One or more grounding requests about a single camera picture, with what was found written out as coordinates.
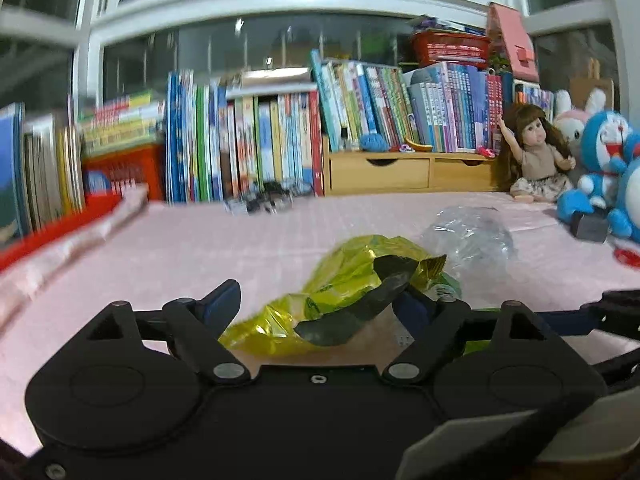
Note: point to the gold foil snack bag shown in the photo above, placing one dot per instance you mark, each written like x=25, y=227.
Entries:
x=350, y=270

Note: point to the pink striped tablecloth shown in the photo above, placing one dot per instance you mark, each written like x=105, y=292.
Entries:
x=190, y=250

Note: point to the grey small box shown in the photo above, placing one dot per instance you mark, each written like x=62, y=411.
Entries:
x=589, y=226

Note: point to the pink hair clip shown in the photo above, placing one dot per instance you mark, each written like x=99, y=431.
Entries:
x=486, y=150

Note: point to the blue cat plush toy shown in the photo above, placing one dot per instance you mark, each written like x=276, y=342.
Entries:
x=602, y=155

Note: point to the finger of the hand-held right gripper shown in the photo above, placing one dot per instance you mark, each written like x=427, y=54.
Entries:
x=565, y=322

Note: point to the black toy bicycle model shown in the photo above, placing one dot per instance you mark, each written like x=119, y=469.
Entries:
x=265, y=200

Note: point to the brown-haired doll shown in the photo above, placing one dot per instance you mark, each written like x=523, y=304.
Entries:
x=537, y=160

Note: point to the row of blue pink books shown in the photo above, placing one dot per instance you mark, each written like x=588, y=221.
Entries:
x=450, y=105

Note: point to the pink white rabbit plush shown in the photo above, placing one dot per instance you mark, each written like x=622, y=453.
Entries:
x=570, y=122

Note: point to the wooden easel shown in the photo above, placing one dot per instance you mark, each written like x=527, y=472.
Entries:
x=592, y=87

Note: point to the clear plastic bag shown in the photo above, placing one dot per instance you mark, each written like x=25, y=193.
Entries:
x=470, y=235

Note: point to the stack of flat books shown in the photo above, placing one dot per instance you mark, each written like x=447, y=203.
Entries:
x=120, y=120

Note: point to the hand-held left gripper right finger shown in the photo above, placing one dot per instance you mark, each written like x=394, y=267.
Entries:
x=415, y=312

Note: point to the row of small books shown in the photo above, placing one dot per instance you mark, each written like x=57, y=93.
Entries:
x=532, y=97

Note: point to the wooden drawer organizer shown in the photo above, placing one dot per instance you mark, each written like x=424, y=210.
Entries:
x=400, y=172

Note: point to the pink cardboard box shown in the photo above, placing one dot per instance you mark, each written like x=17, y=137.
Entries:
x=515, y=40

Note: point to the row of large thin books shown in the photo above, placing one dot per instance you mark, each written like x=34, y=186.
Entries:
x=10, y=175

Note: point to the blue round tin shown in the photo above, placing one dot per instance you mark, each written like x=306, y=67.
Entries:
x=98, y=181

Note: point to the round blue white plush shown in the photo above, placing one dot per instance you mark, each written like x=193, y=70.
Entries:
x=630, y=200

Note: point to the orange plastic basket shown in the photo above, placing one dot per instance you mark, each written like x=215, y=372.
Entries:
x=140, y=165

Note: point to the blue yarn ball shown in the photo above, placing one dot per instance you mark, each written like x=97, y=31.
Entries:
x=374, y=142

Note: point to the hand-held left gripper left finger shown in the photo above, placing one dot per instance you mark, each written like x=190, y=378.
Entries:
x=222, y=302

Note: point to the row of green blue books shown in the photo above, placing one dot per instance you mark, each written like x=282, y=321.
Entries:
x=240, y=145

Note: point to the red board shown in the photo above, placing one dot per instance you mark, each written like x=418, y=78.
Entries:
x=45, y=232

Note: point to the red scissors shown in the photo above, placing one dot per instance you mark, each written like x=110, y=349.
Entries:
x=627, y=257

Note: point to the green plastic bag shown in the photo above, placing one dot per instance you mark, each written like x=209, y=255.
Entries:
x=447, y=287

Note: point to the yellow banana-shaped toy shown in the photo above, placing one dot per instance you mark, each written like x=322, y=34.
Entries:
x=419, y=147

